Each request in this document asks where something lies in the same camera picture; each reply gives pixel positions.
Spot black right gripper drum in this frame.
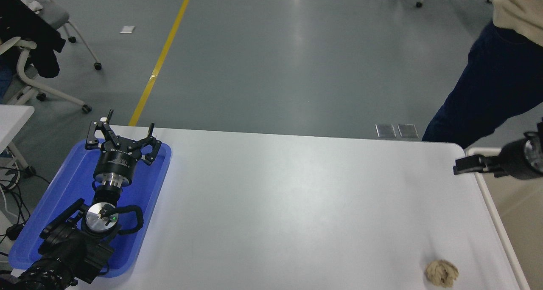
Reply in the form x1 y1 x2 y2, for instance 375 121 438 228
497 138 531 180

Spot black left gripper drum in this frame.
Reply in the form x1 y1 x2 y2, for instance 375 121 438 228
92 147 143 184

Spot silver floor outlet plate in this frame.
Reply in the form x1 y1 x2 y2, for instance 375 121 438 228
375 124 397 139
397 124 420 139

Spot blue plastic tray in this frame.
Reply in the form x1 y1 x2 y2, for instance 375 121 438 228
8 138 172 279

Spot large pale bin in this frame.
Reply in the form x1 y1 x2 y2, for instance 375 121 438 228
465 147 543 290

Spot white side table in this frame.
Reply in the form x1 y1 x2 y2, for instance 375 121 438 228
0 105 36 177

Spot crumpled tan paper ball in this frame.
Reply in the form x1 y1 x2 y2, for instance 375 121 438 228
425 259 460 288

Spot grey office chair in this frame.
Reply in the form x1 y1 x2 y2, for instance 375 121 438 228
8 0 103 71

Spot white frame office chair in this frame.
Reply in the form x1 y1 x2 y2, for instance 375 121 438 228
0 36 92 114

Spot black floor cables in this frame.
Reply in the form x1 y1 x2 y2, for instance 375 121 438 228
0 166 51 256

